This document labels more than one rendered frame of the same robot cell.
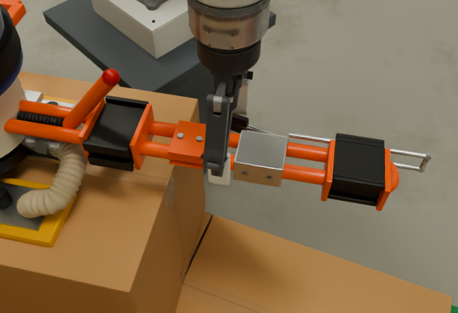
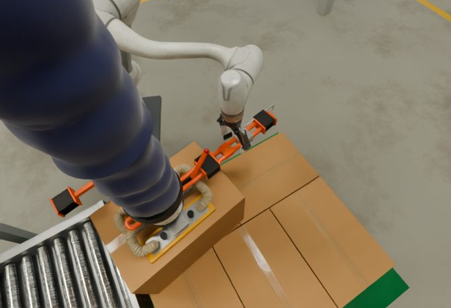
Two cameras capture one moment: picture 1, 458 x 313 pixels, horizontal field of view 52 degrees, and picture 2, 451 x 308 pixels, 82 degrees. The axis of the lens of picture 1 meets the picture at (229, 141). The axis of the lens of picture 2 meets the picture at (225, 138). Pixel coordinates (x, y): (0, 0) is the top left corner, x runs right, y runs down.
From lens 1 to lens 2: 0.68 m
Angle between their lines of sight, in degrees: 28
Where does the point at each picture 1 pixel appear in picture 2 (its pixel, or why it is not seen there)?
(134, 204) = (219, 180)
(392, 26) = (168, 62)
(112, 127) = (207, 164)
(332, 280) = (256, 156)
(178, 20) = not seen: hidden behind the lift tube
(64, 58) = (51, 187)
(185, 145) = (227, 151)
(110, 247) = (227, 194)
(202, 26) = (235, 119)
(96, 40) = not seen: hidden behind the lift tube
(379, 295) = (268, 147)
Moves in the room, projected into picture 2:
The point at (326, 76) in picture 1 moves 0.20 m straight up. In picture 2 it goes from (166, 99) to (161, 86)
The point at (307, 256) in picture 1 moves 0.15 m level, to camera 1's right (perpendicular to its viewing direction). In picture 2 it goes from (243, 156) to (256, 141)
